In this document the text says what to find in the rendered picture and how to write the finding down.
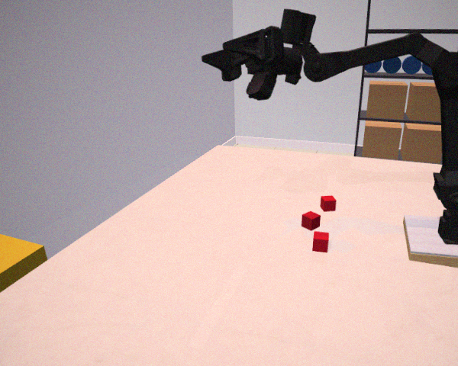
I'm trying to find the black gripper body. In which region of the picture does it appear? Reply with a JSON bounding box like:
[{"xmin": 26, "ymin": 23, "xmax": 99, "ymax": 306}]
[{"xmin": 222, "ymin": 25, "xmax": 286, "ymax": 82}]

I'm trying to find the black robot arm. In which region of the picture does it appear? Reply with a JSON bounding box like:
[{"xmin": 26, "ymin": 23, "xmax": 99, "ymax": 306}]
[{"xmin": 246, "ymin": 8, "xmax": 458, "ymax": 245}]

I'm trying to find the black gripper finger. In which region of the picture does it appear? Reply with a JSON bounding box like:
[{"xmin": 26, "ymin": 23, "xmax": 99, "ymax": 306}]
[
  {"xmin": 202, "ymin": 50, "xmax": 231, "ymax": 79},
  {"xmin": 222, "ymin": 29, "xmax": 266, "ymax": 65}
]

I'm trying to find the red cube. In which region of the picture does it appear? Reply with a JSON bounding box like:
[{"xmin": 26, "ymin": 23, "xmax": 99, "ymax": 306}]
[
  {"xmin": 320, "ymin": 196, "xmax": 337, "ymax": 212},
  {"xmin": 301, "ymin": 211, "xmax": 321, "ymax": 231},
  {"xmin": 312, "ymin": 231, "xmax": 329, "ymax": 252}
]

